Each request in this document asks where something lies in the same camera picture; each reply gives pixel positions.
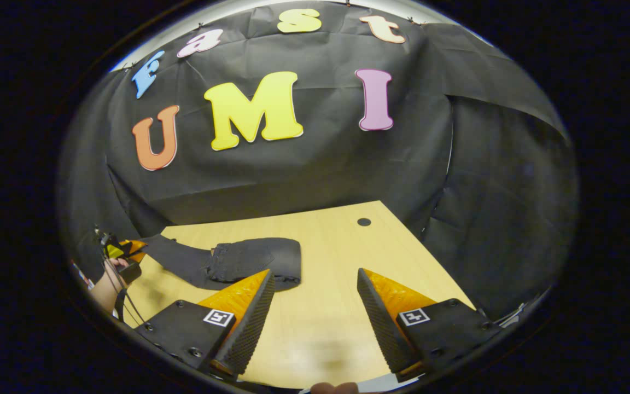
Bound black backdrop cloth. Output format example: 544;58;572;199
61;0;578;323

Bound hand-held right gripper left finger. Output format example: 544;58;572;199
136;269;276;379

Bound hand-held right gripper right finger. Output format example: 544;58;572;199
357;268;502;375

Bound black jeans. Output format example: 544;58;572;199
140;234;302;291

